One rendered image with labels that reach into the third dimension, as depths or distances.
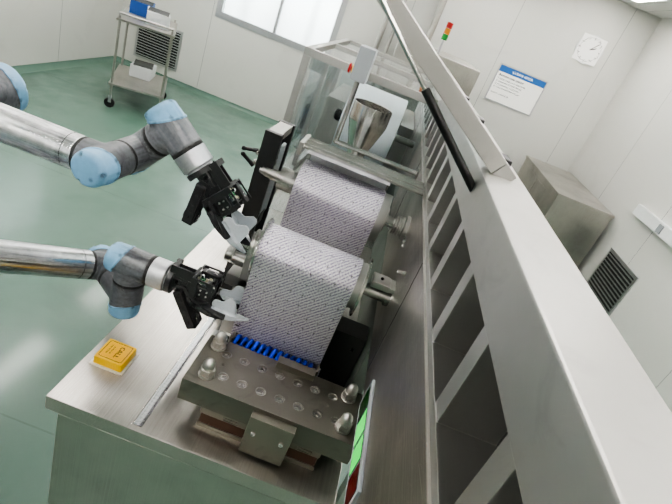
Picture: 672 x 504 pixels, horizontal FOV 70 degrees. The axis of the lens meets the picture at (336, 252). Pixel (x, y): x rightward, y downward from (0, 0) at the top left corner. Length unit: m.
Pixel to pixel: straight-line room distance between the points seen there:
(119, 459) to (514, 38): 6.11
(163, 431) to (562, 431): 0.94
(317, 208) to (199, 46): 5.94
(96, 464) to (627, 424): 1.13
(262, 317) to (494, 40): 5.72
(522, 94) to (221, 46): 3.90
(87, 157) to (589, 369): 0.89
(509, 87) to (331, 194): 5.48
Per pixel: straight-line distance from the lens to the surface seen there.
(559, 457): 0.35
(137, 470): 1.26
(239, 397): 1.09
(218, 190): 1.10
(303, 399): 1.13
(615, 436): 0.35
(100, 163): 1.02
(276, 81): 6.78
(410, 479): 0.59
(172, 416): 1.20
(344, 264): 1.09
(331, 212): 1.27
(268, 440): 1.11
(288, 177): 1.32
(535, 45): 6.65
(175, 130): 1.08
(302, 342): 1.19
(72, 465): 1.35
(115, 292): 1.27
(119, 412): 1.19
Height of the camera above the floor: 1.82
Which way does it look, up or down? 27 degrees down
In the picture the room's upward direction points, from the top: 22 degrees clockwise
